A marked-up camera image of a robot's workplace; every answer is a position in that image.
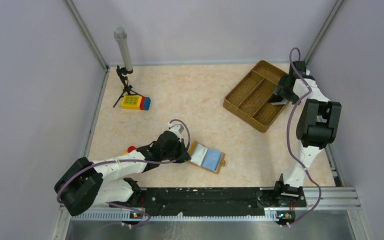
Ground yellow leather card holder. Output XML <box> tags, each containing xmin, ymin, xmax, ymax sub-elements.
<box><xmin>188</xmin><ymin>141</ymin><xmax>226</xmax><ymax>174</ymax></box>

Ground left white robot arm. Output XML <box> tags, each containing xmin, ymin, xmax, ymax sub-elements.
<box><xmin>54</xmin><ymin>130</ymin><xmax>191</xmax><ymax>216</ymax></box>

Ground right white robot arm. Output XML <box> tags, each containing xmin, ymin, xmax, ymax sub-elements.
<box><xmin>269</xmin><ymin>60</ymin><xmax>342</xmax><ymax>206</ymax></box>

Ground grey silver cards in tray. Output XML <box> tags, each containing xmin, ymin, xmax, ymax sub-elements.
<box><xmin>271</xmin><ymin>99</ymin><xmax>289</xmax><ymax>106</ymax></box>

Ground woven brown divided tray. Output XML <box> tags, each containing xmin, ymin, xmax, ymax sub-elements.
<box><xmin>223</xmin><ymin>60</ymin><xmax>287</xmax><ymax>133</ymax></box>

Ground small wooden block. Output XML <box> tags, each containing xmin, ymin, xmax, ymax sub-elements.
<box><xmin>308</xmin><ymin>84</ymin><xmax>318</xmax><ymax>94</ymax></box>

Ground red yellow button toy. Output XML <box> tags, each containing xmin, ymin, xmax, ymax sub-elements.
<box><xmin>122</xmin><ymin>145</ymin><xmax>137</xmax><ymax>156</ymax></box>

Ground red blue toy bricks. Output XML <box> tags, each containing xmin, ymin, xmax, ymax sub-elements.
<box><xmin>139</xmin><ymin>96</ymin><xmax>151</xmax><ymax>111</ymax></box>

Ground yellow toy brick block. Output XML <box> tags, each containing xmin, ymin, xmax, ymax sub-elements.
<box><xmin>121</xmin><ymin>95</ymin><xmax>143</xmax><ymax>110</ymax></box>

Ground small black tripod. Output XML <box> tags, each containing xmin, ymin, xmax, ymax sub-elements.
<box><xmin>113</xmin><ymin>65</ymin><xmax>143</xmax><ymax>108</ymax></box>

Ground grey cylinder on tripod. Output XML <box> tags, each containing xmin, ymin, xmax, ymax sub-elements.
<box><xmin>113</xmin><ymin>26</ymin><xmax>133</xmax><ymax>74</ymax></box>

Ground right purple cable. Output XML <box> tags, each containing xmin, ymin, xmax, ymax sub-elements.
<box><xmin>285</xmin><ymin>47</ymin><xmax>322</xmax><ymax>228</ymax></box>

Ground purple cable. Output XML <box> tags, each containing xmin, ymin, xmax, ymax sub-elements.
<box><xmin>56</xmin><ymin>119</ymin><xmax>192</xmax><ymax>205</ymax></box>
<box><xmin>285</xmin><ymin>47</ymin><xmax>322</xmax><ymax>228</ymax></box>

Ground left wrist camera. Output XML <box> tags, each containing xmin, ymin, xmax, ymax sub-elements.
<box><xmin>168</xmin><ymin>122</ymin><xmax>184</xmax><ymax>138</ymax></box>

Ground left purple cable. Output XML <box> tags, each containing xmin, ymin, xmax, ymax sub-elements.
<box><xmin>56</xmin><ymin>119</ymin><xmax>192</xmax><ymax>205</ymax></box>

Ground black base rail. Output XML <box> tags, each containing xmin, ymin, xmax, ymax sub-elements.
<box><xmin>124</xmin><ymin>186</ymin><xmax>307</xmax><ymax>217</ymax></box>

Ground grey slotted cable duct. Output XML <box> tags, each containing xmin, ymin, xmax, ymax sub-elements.
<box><xmin>71</xmin><ymin>209</ymin><xmax>279</xmax><ymax>222</ymax></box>

